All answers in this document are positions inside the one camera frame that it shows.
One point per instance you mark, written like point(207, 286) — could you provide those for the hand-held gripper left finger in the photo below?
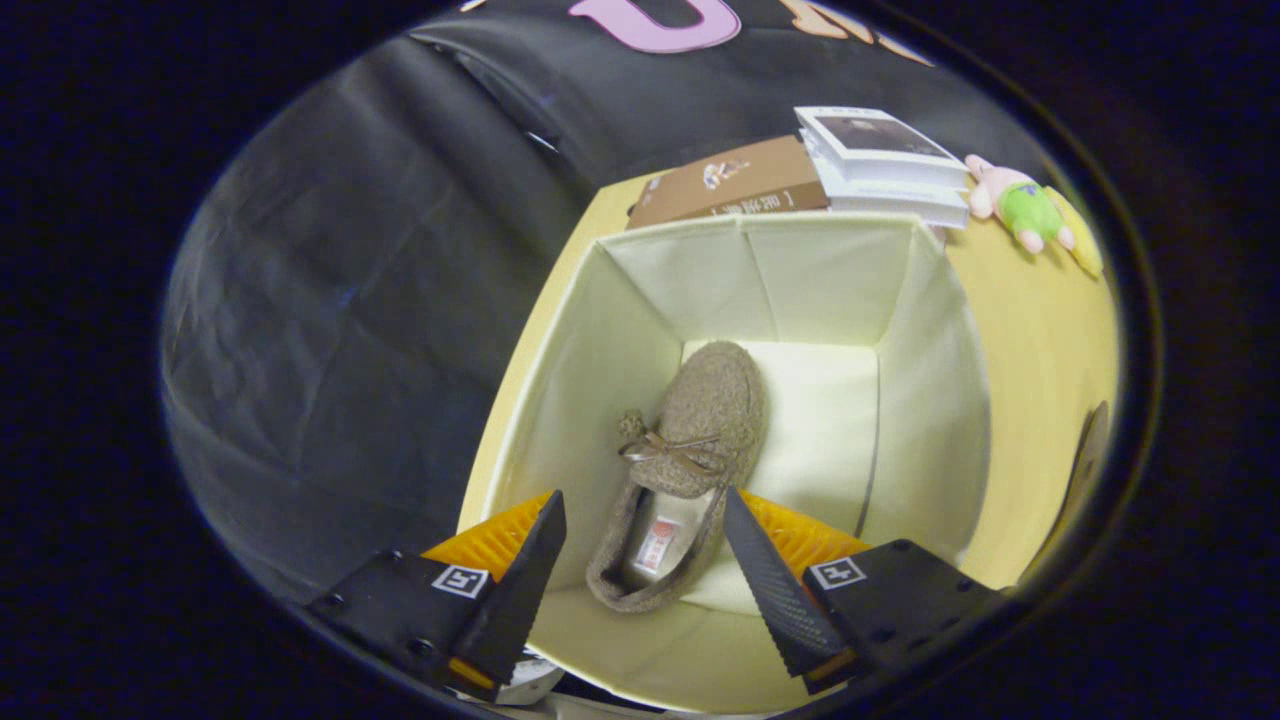
point(520, 600)

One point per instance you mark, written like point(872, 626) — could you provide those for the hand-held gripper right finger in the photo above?
point(780, 600)

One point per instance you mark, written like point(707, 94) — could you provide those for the brown fuzzy shoe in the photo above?
point(715, 400)
point(1090, 460)

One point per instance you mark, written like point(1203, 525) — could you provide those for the grey fabric storage box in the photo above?
point(600, 380)

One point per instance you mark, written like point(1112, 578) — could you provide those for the person's white sneaker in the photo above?
point(530, 682)

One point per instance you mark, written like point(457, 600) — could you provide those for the plain white book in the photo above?
point(900, 205)

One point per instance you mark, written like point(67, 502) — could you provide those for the brown cover book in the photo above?
point(730, 180)

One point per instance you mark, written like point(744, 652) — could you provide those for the green and pink plush toy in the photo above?
point(1030, 210)

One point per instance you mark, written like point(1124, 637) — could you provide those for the yellow plush toy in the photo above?
point(1080, 240)

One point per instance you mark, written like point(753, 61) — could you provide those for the white book with portrait cover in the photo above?
point(880, 135)

